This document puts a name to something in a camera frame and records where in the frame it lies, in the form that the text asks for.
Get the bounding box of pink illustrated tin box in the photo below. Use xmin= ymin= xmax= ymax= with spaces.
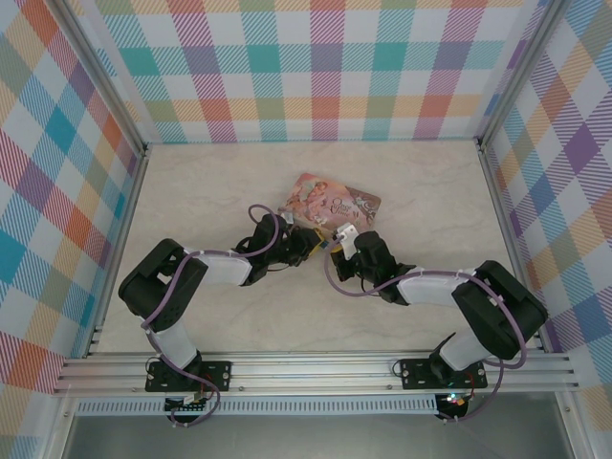
xmin=276 ymin=171 xmax=384 ymax=243

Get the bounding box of grey metal panel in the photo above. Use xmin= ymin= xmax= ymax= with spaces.
xmin=61 ymin=413 xmax=575 ymax=459

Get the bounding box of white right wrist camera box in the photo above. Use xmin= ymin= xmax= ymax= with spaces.
xmin=334 ymin=223 xmax=361 ymax=262

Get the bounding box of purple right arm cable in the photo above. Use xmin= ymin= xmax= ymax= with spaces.
xmin=324 ymin=248 xmax=531 ymax=425

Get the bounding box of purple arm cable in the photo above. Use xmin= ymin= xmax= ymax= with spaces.
xmin=141 ymin=204 xmax=286 ymax=428
xmin=324 ymin=248 xmax=531 ymax=425

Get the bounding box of aluminium mounting rail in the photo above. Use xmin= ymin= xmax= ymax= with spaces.
xmin=52 ymin=351 xmax=579 ymax=396

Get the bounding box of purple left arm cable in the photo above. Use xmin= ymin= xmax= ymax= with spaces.
xmin=141 ymin=204 xmax=286 ymax=428

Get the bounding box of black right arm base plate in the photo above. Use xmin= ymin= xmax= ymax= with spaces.
xmin=399 ymin=358 xmax=489 ymax=391

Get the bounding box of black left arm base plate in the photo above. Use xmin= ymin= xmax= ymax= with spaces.
xmin=144 ymin=361 xmax=233 ymax=393

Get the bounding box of white slotted cable duct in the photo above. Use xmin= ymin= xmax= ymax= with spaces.
xmin=76 ymin=394 xmax=439 ymax=416

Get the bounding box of aluminium corner post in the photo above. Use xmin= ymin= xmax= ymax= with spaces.
xmin=477 ymin=0 xmax=575 ymax=144
xmin=52 ymin=0 xmax=147 ymax=154

